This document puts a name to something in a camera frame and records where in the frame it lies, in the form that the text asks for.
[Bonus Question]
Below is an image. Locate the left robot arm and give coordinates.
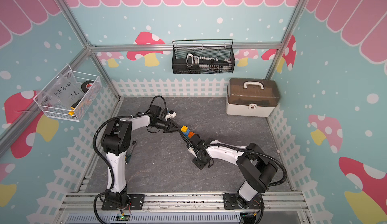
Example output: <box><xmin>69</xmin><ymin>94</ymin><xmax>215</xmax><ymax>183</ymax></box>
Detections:
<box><xmin>92</xmin><ymin>96</ymin><xmax>181</xmax><ymax>211</ymax></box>

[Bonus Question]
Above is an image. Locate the yellow lego brick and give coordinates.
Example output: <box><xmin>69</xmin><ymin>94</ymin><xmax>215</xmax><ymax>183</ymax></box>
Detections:
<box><xmin>181</xmin><ymin>126</ymin><xmax>188</xmax><ymax>133</ymax></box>

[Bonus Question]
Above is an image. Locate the white wire wall basket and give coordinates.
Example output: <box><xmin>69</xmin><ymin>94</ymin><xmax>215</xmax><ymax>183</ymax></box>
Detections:
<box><xmin>33</xmin><ymin>65</ymin><xmax>102</xmax><ymax>122</ymax></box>

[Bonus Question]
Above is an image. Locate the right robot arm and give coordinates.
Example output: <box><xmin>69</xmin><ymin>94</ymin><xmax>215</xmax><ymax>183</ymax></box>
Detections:
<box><xmin>179</xmin><ymin>130</ymin><xmax>288</xmax><ymax>209</ymax></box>

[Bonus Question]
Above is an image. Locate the white storage box brown lid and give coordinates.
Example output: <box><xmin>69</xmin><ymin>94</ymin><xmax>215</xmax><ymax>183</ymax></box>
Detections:
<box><xmin>226</xmin><ymin>78</ymin><xmax>280</xmax><ymax>117</ymax></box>

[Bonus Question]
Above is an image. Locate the socket set tool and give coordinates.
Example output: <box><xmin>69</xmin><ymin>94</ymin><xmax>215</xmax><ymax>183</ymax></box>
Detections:
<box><xmin>185</xmin><ymin>53</ymin><xmax>233</xmax><ymax>73</ymax></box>

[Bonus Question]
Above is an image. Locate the black tape roll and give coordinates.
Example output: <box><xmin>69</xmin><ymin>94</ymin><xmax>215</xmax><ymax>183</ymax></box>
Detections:
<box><xmin>81</xmin><ymin>80</ymin><xmax>94</xmax><ymax>93</ymax></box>

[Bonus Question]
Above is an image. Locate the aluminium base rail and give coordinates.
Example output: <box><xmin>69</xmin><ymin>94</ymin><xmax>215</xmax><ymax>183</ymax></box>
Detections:
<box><xmin>57</xmin><ymin>190</ymin><xmax>312</xmax><ymax>224</ymax></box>

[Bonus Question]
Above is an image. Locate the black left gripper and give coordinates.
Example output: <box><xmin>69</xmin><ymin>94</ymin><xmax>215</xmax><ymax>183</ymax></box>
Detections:
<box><xmin>150</xmin><ymin>118</ymin><xmax>181</xmax><ymax>133</ymax></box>

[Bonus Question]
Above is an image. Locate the black wire wall basket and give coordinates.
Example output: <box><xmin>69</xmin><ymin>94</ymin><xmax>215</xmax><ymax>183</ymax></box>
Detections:
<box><xmin>172</xmin><ymin>39</ymin><xmax>235</xmax><ymax>74</ymax></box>

